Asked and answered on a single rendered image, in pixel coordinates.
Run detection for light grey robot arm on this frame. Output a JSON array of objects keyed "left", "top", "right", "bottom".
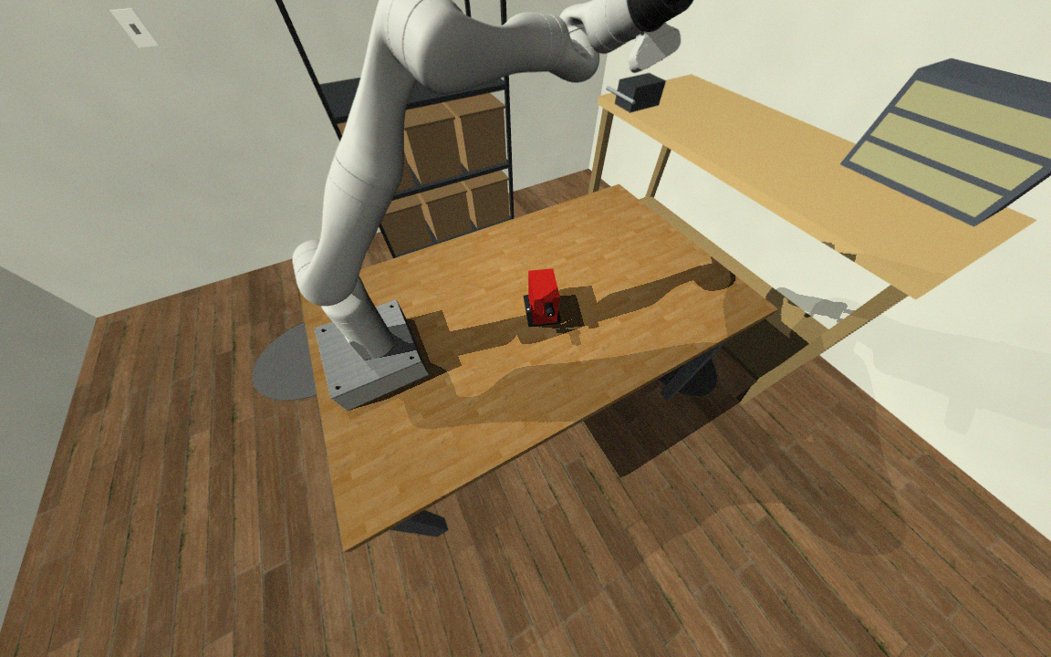
[{"left": 293, "top": 0, "right": 628, "bottom": 360}]

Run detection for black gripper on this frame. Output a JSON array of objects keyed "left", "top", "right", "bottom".
[{"left": 606, "top": 0, "right": 693, "bottom": 73}]

